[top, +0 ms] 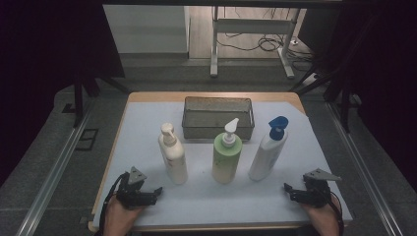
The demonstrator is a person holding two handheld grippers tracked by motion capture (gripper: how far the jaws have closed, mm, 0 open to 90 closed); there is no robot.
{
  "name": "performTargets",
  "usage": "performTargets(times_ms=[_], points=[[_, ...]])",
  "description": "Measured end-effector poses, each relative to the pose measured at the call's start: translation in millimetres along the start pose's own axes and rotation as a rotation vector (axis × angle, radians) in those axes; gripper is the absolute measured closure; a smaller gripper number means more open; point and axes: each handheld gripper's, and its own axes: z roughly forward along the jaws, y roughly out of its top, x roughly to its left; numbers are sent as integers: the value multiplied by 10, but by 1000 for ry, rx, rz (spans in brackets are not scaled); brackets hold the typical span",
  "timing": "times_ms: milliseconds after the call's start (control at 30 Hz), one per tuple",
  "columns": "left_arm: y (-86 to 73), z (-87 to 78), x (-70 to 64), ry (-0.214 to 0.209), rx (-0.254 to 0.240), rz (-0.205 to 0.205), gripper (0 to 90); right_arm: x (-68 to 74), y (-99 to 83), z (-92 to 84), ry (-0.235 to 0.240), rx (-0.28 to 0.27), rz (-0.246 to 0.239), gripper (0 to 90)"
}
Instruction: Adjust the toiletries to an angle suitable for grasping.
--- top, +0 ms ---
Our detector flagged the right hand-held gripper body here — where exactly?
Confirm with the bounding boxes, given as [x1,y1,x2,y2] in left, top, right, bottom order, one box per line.
[303,167,342,208]

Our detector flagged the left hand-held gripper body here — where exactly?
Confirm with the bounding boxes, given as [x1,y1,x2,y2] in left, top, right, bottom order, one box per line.
[116,166,148,210]

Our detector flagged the cream pump bottle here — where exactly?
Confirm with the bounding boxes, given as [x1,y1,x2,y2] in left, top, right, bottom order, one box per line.
[157,122,189,186]

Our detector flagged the white bottle with blue pump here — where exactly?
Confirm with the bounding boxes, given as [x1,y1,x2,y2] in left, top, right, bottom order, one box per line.
[248,115,290,182]

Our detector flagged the grey mesh basket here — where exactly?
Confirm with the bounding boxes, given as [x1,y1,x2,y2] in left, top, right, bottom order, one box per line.
[181,95,256,142]

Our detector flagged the person's left hand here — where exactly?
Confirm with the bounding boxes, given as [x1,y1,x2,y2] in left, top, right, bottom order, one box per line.
[103,196,145,236]

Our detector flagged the green pump bottle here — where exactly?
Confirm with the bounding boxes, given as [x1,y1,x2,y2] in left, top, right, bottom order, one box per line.
[211,117,244,185]

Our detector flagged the black stand leg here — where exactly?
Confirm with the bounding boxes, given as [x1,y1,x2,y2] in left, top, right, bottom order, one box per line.
[72,70,132,129]
[288,63,353,134]

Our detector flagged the dark curtain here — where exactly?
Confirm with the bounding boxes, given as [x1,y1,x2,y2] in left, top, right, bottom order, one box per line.
[296,0,417,195]
[0,0,126,186]

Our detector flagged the white cabinet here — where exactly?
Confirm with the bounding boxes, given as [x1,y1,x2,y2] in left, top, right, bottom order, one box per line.
[102,4,191,55]

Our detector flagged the red and black gripper cable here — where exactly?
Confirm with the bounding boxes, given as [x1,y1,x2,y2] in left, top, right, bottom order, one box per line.
[330,193,346,236]

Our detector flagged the aluminium rail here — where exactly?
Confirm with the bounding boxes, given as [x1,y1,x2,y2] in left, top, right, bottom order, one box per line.
[15,97,96,236]
[325,101,405,236]

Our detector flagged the black floor cables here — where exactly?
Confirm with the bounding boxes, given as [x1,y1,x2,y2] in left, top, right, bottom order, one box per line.
[217,8,316,72]

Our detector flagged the white metal desk frame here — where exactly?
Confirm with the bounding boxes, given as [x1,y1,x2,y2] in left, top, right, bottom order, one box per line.
[209,6,296,80]

